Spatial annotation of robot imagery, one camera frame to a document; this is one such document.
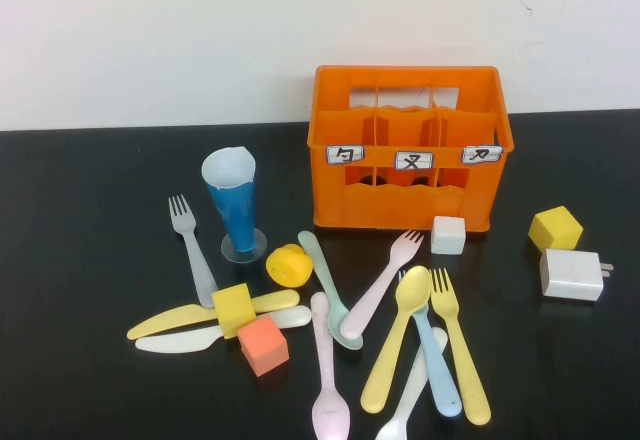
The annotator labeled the yellow plastic spoon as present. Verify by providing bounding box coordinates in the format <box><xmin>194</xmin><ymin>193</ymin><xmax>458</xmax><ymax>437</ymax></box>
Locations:
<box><xmin>360</xmin><ymin>265</ymin><xmax>432</xmax><ymax>415</ymax></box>

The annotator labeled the yellow foam cube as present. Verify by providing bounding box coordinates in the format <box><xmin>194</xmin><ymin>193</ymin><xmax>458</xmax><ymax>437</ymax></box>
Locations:
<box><xmin>211</xmin><ymin>282</ymin><xmax>257</xmax><ymax>340</ymax></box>
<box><xmin>528</xmin><ymin>205</ymin><xmax>585</xmax><ymax>253</ymax></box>

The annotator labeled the yellow plastic fork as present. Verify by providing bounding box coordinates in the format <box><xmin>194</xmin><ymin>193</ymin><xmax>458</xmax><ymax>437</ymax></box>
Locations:
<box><xmin>428</xmin><ymin>267</ymin><xmax>493</xmax><ymax>427</ymax></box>

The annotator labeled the yellow round plastic cap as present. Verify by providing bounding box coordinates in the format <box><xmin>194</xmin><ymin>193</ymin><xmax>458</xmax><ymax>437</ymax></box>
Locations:
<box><xmin>265</xmin><ymin>243</ymin><xmax>315</xmax><ymax>289</ymax></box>

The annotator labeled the pink plastic spoon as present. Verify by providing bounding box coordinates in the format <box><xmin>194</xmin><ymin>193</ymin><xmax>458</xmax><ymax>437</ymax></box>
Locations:
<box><xmin>310</xmin><ymin>291</ymin><xmax>352</xmax><ymax>440</ymax></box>

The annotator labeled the yellow plastic knife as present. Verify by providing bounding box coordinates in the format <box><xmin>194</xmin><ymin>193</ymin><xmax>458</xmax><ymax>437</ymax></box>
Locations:
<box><xmin>126</xmin><ymin>289</ymin><xmax>301</xmax><ymax>341</ymax></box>

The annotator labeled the white plastic knife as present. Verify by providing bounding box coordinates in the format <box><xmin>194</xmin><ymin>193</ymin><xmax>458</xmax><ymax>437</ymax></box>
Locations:
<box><xmin>134</xmin><ymin>305</ymin><xmax>313</xmax><ymax>355</ymax></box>

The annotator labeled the blue white cone cup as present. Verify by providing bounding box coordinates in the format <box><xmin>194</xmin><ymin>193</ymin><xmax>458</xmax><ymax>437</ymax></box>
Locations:
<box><xmin>200</xmin><ymin>146</ymin><xmax>269</xmax><ymax>264</ymax></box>

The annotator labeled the green plastic spoon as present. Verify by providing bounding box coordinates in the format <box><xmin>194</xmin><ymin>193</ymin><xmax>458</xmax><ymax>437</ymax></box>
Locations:
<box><xmin>297</xmin><ymin>230</ymin><xmax>365</xmax><ymax>351</ymax></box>

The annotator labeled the orange plastic cutlery holder crate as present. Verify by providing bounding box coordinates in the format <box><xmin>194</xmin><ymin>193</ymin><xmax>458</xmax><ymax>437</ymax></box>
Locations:
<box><xmin>305</xmin><ymin>64</ymin><xmax>515</xmax><ymax>234</ymax></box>

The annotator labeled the white power adapter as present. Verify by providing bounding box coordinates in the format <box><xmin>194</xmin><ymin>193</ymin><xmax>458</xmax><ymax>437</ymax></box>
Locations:
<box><xmin>539</xmin><ymin>248</ymin><xmax>615</xmax><ymax>302</ymax></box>

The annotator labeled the white plastic spoon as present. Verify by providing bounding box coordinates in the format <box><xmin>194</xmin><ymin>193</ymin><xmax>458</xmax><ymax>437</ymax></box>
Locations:
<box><xmin>374</xmin><ymin>327</ymin><xmax>449</xmax><ymax>440</ymax></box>

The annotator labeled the white foam cube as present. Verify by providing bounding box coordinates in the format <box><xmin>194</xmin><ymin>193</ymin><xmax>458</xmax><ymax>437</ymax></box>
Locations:
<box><xmin>430</xmin><ymin>215</ymin><xmax>467</xmax><ymax>255</ymax></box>

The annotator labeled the paper label reading 叉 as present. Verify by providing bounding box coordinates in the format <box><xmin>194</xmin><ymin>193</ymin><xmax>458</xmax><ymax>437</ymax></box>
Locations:
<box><xmin>394</xmin><ymin>150</ymin><xmax>435</xmax><ymax>171</ymax></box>

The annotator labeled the pink plastic fork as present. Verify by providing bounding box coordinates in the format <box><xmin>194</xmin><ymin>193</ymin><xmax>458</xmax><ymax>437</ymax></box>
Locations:
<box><xmin>339</xmin><ymin>229</ymin><xmax>425</xmax><ymax>340</ymax></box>

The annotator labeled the paper label reading 勺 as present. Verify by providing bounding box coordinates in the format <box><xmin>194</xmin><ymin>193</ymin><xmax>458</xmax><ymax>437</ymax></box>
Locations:
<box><xmin>326</xmin><ymin>144</ymin><xmax>366</xmax><ymax>166</ymax></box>

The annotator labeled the paper label reading 刀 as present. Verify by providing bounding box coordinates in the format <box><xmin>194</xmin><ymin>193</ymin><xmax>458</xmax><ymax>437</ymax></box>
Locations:
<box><xmin>460</xmin><ymin>144</ymin><xmax>503</xmax><ymax>165</ymax></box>

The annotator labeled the grey plastic fork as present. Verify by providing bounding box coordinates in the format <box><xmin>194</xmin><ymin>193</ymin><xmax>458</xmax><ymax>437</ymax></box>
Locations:
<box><xmin>168</xmin><ymin>194</ymin><xmax>220</xmax><ymax>310</ymax></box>

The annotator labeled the orange foam cube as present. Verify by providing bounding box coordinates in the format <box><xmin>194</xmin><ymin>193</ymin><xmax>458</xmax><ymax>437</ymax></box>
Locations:
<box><xmin>237</xmin><ymin>314</ymin><xmax>291</xmax><ymax>378</ymax></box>

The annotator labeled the blue plastic fork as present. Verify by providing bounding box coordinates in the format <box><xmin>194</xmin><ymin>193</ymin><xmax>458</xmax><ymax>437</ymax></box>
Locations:
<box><xmin>397</xmin><ymin>269</ymin><xmax>463</xmax><ymax>418</ymax></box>

